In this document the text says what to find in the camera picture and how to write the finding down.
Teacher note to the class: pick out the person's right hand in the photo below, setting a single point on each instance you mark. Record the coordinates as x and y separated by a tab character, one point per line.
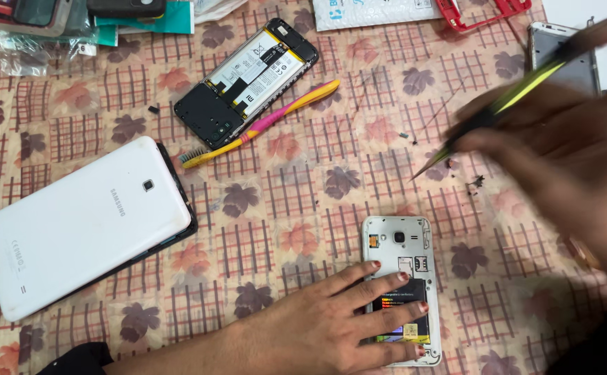
569	156

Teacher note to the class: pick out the person's left hand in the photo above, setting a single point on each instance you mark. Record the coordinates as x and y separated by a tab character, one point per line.
308	333

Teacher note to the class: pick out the person's right fingers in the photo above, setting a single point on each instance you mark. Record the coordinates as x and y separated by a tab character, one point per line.
517	135

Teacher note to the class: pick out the black and yellow tweezers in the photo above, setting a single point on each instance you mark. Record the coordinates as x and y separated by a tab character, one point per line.
522	88

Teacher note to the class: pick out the white phone without back cover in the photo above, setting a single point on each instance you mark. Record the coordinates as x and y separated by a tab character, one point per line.
402	245

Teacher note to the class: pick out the small black debris bits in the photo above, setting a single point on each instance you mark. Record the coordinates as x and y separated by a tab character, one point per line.
475	182

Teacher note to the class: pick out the silver phone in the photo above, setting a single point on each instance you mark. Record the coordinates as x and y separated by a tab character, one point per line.
558	57

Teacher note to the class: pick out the white bubble mailer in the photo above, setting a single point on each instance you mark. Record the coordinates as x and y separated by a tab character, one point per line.
376	13

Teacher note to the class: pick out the black phone battery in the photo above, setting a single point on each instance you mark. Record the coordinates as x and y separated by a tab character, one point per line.
407	291

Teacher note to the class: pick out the person's black garment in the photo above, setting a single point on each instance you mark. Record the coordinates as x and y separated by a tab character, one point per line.
600	349

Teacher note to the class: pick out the floral checked tablecloth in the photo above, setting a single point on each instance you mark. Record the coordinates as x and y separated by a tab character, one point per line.
293	208

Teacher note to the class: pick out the pink and yellow toothbrush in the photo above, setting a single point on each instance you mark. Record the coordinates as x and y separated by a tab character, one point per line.
272	120

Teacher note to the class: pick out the opened black phone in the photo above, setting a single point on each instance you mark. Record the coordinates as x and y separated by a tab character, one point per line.
246	78

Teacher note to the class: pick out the teal packet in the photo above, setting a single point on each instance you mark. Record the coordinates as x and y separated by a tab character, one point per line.
175	18

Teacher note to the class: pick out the black phone case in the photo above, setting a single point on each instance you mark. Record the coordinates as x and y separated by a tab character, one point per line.
126	6

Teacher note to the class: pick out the white tablet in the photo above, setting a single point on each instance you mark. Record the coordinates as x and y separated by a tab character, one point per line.
84	224

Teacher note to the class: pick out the clear plastic bags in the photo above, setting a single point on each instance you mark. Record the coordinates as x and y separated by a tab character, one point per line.
32	49

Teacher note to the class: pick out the packaged phone case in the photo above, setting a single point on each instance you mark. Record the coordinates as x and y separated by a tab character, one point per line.
22	10

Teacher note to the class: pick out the red phone frame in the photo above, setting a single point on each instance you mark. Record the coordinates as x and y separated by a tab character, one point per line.
485	13

